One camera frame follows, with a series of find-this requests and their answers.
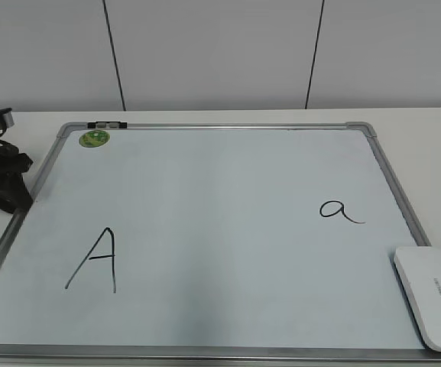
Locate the white rectangular whiteboard eraser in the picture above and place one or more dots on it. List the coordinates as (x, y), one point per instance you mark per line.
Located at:
(419, 270)

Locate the green round magnet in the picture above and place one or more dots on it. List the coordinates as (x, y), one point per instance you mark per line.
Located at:
(94, 139)

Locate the black and grey marker clip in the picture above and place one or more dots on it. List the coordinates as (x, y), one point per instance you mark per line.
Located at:
(107, 125)

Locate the whiteboard with grey frame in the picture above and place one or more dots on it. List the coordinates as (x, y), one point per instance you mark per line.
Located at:
(261, 245)

